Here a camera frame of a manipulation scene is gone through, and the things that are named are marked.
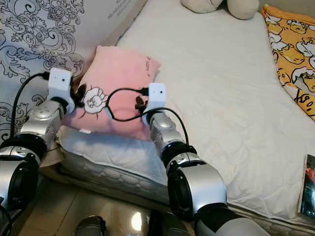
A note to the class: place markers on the pink pillow with fist drawing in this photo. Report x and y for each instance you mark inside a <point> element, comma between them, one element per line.
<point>118,73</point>

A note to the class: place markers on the yellow egg cartoon print blanket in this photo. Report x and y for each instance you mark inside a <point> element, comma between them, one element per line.
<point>293,54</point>

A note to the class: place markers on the dark red-green cover book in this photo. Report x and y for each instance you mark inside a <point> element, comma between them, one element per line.
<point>307,187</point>

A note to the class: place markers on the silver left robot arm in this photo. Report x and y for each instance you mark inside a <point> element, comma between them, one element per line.
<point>19,182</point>

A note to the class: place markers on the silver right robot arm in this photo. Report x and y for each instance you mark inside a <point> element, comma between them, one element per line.
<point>202,187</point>

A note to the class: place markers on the white quilted mattress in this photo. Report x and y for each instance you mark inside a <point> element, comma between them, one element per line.
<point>226,108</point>

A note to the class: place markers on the cream plush toy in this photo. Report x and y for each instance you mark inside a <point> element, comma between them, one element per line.
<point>219,6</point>

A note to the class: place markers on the dark right robot foot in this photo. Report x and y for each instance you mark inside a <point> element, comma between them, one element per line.
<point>170,226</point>

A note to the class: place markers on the dark robot foot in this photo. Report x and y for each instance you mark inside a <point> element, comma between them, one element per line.
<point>170,226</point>
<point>89,227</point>

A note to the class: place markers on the dark left robot foot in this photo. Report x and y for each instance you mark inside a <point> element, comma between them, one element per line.
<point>89,227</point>

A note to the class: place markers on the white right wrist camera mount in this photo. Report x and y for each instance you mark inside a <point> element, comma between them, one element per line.
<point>156,96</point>

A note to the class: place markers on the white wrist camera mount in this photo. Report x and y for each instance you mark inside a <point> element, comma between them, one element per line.
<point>60,84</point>
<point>156,96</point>

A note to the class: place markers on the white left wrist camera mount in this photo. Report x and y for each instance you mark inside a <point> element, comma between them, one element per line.
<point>60,84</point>

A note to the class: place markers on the grey-beige bed frame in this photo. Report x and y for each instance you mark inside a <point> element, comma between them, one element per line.
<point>118,190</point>

